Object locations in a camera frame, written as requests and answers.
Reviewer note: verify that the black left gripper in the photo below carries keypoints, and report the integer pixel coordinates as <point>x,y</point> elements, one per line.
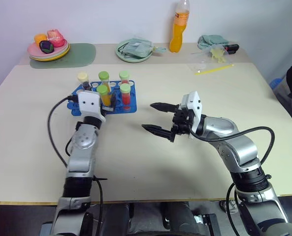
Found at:
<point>107,109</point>

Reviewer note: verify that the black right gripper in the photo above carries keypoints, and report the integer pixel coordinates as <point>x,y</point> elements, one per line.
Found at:
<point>182,121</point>

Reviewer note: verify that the green-capped orange liquid test tube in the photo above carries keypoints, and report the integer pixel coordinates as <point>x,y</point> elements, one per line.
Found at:
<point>102,90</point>
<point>104,75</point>

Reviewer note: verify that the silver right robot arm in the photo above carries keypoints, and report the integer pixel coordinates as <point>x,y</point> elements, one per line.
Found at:
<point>244,150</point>

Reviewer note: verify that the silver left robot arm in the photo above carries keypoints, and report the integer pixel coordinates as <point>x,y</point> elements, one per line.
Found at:
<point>83,142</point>

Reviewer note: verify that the green-capped red liquid test tube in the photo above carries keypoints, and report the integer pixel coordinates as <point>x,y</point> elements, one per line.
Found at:
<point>125,88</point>
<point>124,74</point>

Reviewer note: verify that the blue test tube rack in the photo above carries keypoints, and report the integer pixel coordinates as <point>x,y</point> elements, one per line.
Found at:
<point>132,102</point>

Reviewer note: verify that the yellow-capped dark liquid test tube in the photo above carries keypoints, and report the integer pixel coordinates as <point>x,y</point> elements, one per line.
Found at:
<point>82,76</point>

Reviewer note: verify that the green plate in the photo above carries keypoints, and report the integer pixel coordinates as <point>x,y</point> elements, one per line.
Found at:
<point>121,57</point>

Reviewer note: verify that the green placemat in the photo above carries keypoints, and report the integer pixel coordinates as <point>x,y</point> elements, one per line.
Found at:
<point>84,55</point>

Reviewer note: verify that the teal fabric pouch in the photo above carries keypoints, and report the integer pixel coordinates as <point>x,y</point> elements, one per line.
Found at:
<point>136,48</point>

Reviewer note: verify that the small clear plastic bag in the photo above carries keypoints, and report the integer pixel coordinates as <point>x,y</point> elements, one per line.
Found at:
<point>200,67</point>

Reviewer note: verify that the yellow plate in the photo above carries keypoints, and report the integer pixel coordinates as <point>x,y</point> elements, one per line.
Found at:
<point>60,57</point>

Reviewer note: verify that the stack of coloured plates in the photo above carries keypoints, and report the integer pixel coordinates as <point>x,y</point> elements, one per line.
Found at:
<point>62,52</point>

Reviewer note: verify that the yellow straw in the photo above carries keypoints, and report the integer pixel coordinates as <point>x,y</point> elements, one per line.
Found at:
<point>214,69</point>

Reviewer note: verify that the orange drink plastic bottle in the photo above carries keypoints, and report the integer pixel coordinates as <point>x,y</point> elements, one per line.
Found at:
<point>177,37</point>

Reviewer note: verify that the dark purple toy fruit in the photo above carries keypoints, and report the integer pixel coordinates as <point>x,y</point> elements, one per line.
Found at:
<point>46,46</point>

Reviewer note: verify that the pink toy cake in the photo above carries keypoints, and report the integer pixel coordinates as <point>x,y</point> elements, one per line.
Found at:
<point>55,37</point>

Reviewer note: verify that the clear bag with yellow item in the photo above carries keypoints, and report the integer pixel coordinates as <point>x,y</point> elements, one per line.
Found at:
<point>218,54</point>

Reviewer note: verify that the pink plate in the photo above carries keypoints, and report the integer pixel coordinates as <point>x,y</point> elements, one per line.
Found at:
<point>35,50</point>

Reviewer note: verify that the teal crumpled cloth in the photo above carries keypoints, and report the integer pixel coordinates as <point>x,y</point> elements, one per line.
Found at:
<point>211,40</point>

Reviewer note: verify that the orange toy fruit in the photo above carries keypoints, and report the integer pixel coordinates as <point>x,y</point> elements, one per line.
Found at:
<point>39,38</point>

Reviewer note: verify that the dark rounded shape under table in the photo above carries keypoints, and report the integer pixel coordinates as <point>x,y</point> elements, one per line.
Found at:
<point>177,218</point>
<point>117,220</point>

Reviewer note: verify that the black and red tool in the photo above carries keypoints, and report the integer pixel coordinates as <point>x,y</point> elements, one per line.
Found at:
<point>233,47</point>

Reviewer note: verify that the grey shoe on floor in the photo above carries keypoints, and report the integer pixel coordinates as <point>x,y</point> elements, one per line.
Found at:
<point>230,206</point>

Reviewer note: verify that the black box under table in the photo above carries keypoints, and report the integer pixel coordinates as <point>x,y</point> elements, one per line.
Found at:
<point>207,223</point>

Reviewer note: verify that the blue plastic basket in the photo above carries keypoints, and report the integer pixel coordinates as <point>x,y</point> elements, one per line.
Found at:
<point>276,83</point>

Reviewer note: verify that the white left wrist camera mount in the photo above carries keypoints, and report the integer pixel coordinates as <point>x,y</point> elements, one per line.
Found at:
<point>89,103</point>

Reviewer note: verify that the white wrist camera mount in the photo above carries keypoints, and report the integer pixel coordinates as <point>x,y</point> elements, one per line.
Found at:
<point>193,103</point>
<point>89,103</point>

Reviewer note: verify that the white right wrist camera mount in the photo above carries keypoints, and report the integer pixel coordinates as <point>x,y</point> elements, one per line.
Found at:
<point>193,103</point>

